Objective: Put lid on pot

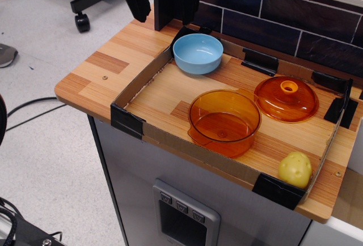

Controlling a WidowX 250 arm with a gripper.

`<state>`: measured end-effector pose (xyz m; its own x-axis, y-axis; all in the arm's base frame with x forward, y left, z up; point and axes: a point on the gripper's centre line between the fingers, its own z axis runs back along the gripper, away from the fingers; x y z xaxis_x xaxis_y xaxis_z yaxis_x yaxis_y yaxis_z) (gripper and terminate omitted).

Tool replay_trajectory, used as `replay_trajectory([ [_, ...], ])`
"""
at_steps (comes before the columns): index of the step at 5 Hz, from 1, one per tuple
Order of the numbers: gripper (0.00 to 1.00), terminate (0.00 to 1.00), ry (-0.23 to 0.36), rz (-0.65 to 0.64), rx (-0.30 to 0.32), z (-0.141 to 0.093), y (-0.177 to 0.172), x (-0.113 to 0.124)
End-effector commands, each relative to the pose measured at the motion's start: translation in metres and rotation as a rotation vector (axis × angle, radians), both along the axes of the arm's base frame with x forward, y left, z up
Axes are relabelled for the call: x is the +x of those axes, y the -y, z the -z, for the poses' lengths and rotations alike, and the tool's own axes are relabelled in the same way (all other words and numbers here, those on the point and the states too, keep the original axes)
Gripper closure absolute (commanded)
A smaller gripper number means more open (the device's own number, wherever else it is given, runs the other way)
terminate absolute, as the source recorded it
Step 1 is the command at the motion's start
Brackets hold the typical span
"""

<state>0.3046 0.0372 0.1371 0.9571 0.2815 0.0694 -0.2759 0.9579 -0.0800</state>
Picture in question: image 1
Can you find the orange transparent pot lid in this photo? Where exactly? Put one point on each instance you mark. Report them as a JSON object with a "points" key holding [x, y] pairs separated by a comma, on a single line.
{"points": [[286, 99]]}

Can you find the orange transparent plastic pot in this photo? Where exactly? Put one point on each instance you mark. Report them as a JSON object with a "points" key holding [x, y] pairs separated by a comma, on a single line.
{"points": [[225, 121]]}

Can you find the light blue bowl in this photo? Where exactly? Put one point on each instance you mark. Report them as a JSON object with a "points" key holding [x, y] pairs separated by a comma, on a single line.
{"points": [[197, 53]]}

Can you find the cardboard fence with black tape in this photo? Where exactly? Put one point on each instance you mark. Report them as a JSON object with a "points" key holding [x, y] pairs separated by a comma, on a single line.
{"points": [[156, 94]]}

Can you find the yellow toy potato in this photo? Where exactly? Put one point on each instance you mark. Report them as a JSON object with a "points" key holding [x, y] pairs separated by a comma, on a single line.
{"points": [[295, 169]]}

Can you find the grey cabinet control panel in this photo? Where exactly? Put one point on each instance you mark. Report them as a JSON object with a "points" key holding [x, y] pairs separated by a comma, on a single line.
{"points": [[183, 220]]}

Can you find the dark wooden post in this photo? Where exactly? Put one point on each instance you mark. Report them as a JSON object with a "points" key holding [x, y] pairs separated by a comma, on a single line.
{"points": [[164, 12]]}

